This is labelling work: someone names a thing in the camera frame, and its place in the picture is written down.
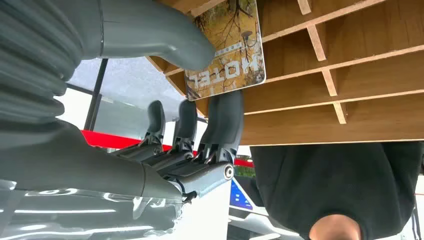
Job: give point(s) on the person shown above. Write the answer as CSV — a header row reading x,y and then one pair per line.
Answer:
x,y
331,182

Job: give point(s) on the black metal pole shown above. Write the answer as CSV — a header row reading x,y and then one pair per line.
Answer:
x,y
96,96

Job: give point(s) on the wooden card organizer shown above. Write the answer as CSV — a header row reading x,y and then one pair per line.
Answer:
x,y
364,116

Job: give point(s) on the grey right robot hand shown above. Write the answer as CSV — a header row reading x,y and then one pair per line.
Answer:
x,y
82,165

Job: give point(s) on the clear plastic wrap cover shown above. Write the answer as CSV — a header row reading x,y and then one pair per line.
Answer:
x,y
82,215

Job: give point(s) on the blue white sign board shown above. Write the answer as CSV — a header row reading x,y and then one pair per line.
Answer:
x,y
239,197

